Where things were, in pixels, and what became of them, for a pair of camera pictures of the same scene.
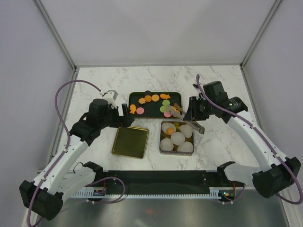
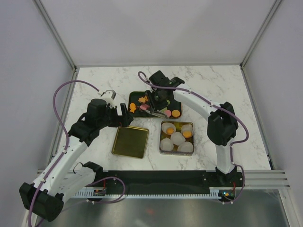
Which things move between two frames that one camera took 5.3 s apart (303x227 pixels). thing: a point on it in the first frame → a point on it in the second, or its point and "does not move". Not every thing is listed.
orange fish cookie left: (132, 109) does not move
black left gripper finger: (125, 109) does not move
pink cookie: (140, 110) → (144, 107)
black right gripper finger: (191, 114) → (152, 100)
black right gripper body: (204, 109) → (160, 101)
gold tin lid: (130, 142) does not move
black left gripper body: (112, 119) does not move
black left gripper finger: (126, 121) does not move
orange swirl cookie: (170, 130) does not move
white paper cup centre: (178, 138) does not move
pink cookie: (167, 115) does not move
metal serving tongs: (175, 109) → (155, 113)
